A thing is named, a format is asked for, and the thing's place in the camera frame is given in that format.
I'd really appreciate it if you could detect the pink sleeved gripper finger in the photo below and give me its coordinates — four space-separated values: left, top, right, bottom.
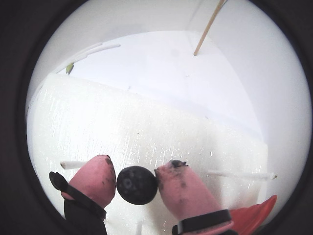
49 154 117 235
155 159 237 235

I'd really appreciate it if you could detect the dark blueberry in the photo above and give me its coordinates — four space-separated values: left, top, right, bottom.
116 165 159 206

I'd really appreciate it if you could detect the red collapsible silicone cup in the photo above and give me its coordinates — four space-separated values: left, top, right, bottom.
228 194 278 235

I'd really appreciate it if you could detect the white pipe cleaner stem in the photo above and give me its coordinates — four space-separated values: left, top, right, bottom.
136 216 147 235
60 161 88 170
207 169 278 180

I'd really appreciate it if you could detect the white foam block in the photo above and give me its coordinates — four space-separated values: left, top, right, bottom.
26 72 269 235

